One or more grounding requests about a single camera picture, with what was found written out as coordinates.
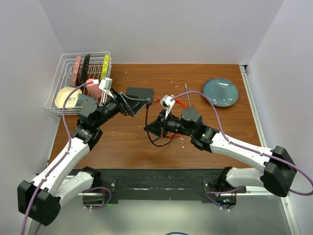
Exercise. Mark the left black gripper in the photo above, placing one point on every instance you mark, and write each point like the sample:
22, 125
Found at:
131, 108

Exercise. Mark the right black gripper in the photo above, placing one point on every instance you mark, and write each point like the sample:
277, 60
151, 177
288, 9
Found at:
158, 127

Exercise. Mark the black network switch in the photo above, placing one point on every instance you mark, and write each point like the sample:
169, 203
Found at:
140, 93

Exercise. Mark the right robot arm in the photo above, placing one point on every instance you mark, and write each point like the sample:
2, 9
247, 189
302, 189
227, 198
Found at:
269, 168

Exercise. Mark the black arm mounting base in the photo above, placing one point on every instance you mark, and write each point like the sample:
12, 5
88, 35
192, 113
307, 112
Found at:
160, 184

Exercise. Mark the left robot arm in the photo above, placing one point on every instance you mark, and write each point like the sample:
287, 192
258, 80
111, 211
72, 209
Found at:
43, 197

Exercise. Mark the pink cup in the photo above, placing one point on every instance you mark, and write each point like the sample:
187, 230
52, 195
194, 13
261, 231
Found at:
93, 88

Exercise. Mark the dark teal cup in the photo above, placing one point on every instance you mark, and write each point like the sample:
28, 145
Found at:
81, 98

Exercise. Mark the yellow-green plate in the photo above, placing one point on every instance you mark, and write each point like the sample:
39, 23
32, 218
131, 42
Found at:
105, 66

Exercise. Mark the black plate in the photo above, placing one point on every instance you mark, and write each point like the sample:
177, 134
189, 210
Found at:
84, 70

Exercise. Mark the teal ceramic plate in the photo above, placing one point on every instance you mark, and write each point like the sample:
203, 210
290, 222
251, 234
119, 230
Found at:
221, 92

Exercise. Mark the pink plate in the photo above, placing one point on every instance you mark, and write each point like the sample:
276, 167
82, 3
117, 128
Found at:
75, 70

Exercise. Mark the cream square bowl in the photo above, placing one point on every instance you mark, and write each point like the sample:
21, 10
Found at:
63, 94

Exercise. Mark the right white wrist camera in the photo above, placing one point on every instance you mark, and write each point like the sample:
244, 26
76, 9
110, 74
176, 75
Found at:
167, 104

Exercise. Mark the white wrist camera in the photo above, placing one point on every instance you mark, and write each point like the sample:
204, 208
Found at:
105, 84
167, 104

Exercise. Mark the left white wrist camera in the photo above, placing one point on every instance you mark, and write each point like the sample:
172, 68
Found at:
105, 84

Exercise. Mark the white wire dish rack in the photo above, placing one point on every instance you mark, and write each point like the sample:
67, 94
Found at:
63, 74

